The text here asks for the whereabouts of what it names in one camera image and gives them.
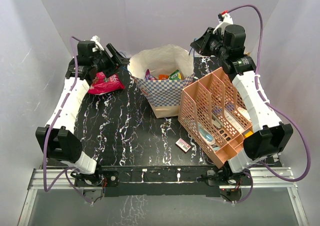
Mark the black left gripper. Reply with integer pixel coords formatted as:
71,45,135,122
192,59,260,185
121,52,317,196
91,44,129,78

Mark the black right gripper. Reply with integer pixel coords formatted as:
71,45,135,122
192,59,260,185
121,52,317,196
191,27,229,61

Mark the pink snack bag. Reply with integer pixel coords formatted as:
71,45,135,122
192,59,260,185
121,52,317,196
88,72,125,95

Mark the checkered paper bag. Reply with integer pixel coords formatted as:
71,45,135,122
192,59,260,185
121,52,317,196
127,44,195,118

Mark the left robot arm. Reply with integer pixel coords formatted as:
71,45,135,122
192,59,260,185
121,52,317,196
35,35,129,186

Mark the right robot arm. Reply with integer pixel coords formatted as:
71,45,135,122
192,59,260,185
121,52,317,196
191,24,293,185

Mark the blue snack packet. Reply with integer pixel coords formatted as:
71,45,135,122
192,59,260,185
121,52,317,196
145,69,157,80

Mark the orange snack packet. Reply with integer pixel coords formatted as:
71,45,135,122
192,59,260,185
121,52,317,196
158,74,169,80

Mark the green snack packet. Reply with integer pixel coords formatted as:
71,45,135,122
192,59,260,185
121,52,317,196
168,69,182,80

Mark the pink mesh file organizer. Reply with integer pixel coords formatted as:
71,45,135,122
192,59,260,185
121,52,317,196
178,68,253,168

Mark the yellow object in organizer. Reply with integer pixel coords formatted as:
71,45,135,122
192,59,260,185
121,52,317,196
244,131,253,138

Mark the blue tape dispenser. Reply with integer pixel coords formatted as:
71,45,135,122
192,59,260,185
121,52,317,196
198,123,216,146

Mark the small red white box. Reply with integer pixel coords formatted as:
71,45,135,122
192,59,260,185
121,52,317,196
175,138,191,153

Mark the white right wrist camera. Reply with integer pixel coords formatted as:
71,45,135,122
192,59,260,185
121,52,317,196
213,10,233,34

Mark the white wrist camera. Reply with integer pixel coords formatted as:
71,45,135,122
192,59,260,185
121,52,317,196
90,35,104,52
213,10,233,34

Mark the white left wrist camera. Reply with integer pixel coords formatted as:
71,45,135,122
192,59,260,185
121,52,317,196
90,35,104,52

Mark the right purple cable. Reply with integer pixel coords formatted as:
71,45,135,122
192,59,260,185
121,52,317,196
219,4,312,204

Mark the purple cable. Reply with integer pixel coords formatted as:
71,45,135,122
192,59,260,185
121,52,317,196
219,4,312,204
42,36,95,204

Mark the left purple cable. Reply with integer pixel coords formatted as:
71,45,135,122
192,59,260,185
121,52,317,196
42,36,95,204

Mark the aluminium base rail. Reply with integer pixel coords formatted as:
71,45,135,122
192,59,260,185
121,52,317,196
18,166,309,226

